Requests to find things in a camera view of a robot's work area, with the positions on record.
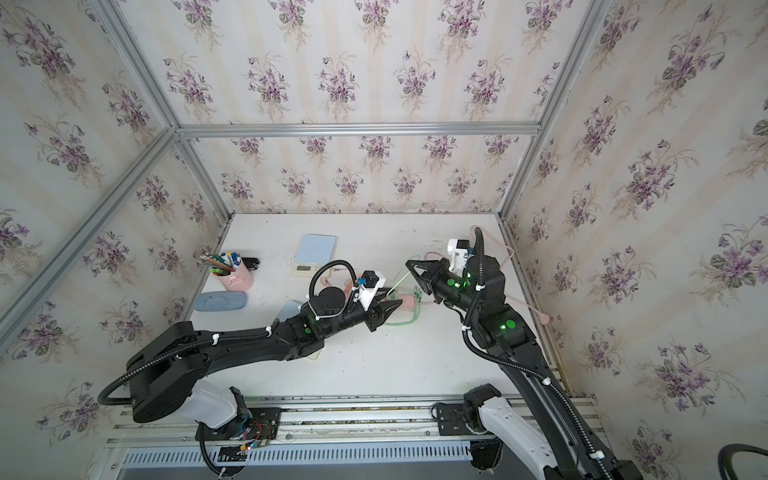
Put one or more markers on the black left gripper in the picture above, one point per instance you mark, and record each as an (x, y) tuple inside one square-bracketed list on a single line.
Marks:
[(381, 315)]

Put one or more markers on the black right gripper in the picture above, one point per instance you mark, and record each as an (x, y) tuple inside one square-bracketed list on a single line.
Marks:
[(437, 280)]

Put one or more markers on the cream blue electronic scale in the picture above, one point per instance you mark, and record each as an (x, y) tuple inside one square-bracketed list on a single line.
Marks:
[(314, 251), (297, 332)]

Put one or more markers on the pink power strip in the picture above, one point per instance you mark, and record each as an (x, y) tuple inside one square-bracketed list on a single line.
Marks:
[(410, 304)]

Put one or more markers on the cream blue front electronic scale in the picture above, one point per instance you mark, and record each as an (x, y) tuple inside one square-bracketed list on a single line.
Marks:
[(297, 332)]

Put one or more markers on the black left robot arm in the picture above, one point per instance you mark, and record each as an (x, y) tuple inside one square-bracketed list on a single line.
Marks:
[(167, 374)]

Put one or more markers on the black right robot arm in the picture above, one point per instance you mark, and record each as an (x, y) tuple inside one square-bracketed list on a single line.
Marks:
[(558, 443)]

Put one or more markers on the black stapler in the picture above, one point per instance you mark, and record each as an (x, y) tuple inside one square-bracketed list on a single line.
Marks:
[(251, 263)]

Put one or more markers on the pink pen holder cup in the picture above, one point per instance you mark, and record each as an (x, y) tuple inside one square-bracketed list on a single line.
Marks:
[(240, 280)]

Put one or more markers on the coloured pens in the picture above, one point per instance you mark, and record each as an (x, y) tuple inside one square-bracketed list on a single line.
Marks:
[(221, 265)]

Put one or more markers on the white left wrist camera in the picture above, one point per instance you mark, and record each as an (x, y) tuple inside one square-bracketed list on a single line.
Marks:
[(368, 285)]

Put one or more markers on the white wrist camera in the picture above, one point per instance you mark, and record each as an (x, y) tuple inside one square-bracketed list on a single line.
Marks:
[(458, 253), (368, 285)]

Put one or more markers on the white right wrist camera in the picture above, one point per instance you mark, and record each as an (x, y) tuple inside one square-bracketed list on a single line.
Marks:
[(458, 253)]

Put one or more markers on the aluminium mounting rail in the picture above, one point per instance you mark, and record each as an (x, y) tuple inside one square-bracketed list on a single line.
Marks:
[(308, 420)]

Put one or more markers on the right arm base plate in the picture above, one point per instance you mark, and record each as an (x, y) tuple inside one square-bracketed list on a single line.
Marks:
[(452, 420)]

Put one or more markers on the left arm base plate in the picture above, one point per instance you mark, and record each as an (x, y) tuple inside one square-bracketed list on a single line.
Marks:
[(259, 426)]

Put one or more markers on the aluminium enclosure frame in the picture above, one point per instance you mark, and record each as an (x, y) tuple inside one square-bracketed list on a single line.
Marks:
[(181, 136)]

